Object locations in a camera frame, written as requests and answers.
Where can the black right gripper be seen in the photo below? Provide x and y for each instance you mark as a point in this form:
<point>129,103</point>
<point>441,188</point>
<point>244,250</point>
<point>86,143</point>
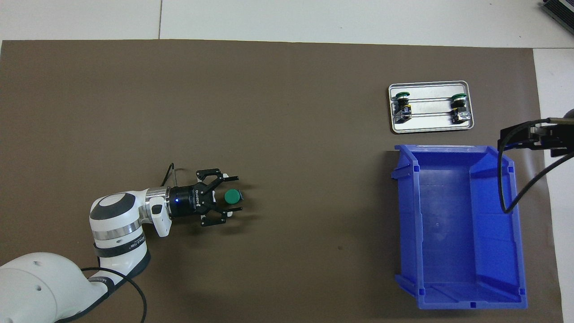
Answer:
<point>556,139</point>

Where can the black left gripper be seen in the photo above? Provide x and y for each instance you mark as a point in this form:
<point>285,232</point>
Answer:
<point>188,202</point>

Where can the green push button switch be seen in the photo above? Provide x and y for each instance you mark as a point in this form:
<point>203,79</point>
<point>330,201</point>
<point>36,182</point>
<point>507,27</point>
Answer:
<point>459,107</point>
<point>402,106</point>
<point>232,196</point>

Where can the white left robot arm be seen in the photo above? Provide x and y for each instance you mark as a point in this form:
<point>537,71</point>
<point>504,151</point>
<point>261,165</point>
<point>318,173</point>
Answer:
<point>116,220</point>

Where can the grey metal tray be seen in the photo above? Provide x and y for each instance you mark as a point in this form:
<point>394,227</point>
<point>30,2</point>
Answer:
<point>430,125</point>

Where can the blue plastic storage bin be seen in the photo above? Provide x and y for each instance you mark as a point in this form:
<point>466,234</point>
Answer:
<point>448,233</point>

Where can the grey ribbed device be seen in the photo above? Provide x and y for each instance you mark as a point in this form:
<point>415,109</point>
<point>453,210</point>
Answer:
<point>563,11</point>

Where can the brown table mat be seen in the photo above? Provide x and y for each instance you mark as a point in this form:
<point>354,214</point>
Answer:
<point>314,89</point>

